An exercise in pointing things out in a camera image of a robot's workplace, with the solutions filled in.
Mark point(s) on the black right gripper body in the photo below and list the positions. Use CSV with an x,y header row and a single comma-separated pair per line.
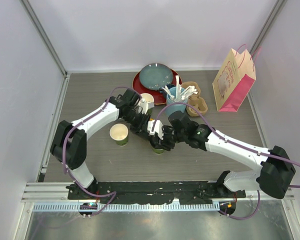
x,y
170,137

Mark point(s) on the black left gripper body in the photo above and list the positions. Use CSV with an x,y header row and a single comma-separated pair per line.
x,y
137,121

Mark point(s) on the stack of green paper cups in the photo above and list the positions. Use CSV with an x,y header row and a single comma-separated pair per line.
x,y
148,97

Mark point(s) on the green paper cup taken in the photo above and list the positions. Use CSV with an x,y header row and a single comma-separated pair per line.
x,y
158,150

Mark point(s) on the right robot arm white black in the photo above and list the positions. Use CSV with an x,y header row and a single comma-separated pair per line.
x,y
267,171

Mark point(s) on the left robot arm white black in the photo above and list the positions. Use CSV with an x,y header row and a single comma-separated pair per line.
x,y
69,145

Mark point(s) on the green paper cup open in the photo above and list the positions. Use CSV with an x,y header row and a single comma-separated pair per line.
x,y
120,134

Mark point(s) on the brown cardboard cup carrier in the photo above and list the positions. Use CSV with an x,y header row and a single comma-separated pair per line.
x,y
195,100

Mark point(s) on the red round plate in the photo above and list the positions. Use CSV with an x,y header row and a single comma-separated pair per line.
x,y
159,97

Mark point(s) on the blue grey plate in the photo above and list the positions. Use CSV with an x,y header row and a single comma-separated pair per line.
x,y
155,75

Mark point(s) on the pink paper gift bag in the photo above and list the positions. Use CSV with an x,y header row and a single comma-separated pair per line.
x,y
235,79

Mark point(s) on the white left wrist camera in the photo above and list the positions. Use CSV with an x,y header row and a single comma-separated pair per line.
x,y
145,107

